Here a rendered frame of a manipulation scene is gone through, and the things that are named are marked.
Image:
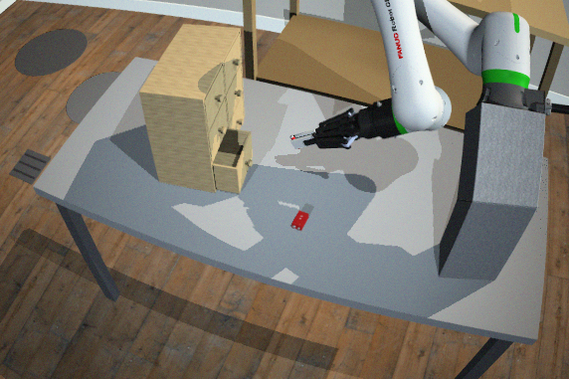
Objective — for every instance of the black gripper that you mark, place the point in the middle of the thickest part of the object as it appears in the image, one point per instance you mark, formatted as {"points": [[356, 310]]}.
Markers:
{"points": [[362, 127]]}

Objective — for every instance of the small wooden chest of drawers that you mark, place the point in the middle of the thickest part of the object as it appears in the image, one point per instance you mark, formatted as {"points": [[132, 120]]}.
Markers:
{"points": [[172, 100]]}

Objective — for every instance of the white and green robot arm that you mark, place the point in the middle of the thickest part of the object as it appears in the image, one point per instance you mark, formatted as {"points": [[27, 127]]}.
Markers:
{"points": [[497, 49]]}

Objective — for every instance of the red 9v battery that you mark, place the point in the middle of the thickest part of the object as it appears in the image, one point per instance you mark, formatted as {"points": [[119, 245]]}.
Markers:
{"points": [[299, 220]]}

